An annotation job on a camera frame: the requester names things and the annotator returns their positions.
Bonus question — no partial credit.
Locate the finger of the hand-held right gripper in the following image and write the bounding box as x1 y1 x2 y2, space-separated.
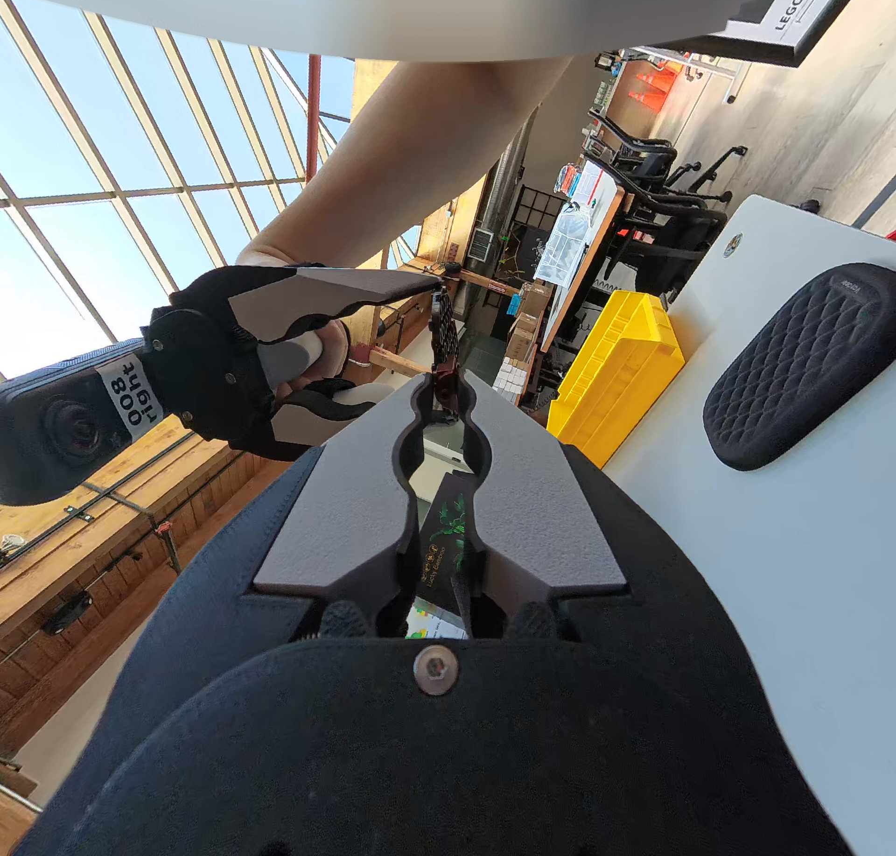
272 379 379 446
230 268 443 343

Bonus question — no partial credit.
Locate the cardboard box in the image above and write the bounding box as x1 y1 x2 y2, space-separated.
505 313 540 363

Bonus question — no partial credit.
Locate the grey ventilation duct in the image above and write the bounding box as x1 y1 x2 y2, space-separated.
479 110 539 270

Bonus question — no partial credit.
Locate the person's right hand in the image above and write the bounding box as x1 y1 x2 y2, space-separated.
274 320 352 400

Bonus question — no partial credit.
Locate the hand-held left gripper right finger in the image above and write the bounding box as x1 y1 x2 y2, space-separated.
458 370 628 636

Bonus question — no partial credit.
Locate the black grid rack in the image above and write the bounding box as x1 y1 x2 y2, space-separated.
510 187 568 242

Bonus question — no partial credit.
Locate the black quilted wrist rest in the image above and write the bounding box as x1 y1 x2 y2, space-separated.
702 262 896 472

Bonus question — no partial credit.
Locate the black framed label sign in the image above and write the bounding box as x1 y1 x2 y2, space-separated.
672 0 879 67

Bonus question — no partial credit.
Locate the person's right forearm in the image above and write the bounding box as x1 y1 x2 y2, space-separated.
237 54 578 270

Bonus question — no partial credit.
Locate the black box with plant print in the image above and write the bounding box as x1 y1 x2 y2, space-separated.
413 472 471 608

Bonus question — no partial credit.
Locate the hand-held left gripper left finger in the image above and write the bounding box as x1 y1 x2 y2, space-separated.
252 372 431 636

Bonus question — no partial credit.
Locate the black office chair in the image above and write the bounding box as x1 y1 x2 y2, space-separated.
584 108 749 192
609 189 732 298

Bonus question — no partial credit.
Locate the wooden work table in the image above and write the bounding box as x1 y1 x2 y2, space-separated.
539 159 634 353

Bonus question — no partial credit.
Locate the black round studded plate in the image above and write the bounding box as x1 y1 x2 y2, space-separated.
428 289 462 374

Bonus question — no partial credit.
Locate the red vertical pipe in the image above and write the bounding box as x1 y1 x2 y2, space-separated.
306 54 323 183

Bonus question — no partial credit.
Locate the brick instruction booklet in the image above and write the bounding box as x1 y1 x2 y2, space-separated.
405 605 469 641

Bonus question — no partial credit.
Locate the yellow plastic bin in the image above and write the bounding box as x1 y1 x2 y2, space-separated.
546 290 687 469

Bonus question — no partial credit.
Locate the white desk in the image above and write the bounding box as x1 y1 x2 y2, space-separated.
602 194 896 856

